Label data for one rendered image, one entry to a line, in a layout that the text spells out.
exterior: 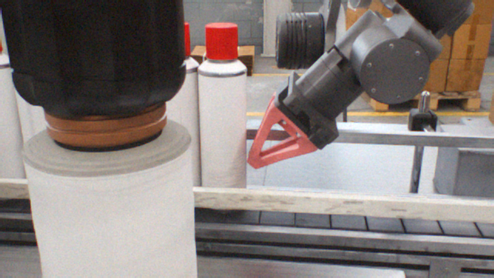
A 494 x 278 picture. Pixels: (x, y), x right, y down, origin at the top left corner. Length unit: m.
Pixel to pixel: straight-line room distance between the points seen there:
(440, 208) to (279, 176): 0.30
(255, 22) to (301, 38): 4.45
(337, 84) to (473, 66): 3.70
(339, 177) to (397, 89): 0.36
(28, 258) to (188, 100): 0.22
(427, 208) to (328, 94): 0.15
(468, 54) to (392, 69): 3.71
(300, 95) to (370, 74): 0.10
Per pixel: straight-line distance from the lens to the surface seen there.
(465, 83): 4.20
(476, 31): 4.13
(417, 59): 0.44
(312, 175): 0.78
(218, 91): 0.51
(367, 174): 0.80
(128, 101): 0.23
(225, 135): 0.53
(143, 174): 0.24
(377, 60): 0.43
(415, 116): 0.64
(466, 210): 0.56
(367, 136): 0.59
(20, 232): 0.63
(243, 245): 0.55
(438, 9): 0.51
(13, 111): 0.62
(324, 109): 0.51
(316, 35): 1.59
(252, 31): 6.04
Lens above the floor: 1.15
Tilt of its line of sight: 20 degrees down
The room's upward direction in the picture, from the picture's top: straight up
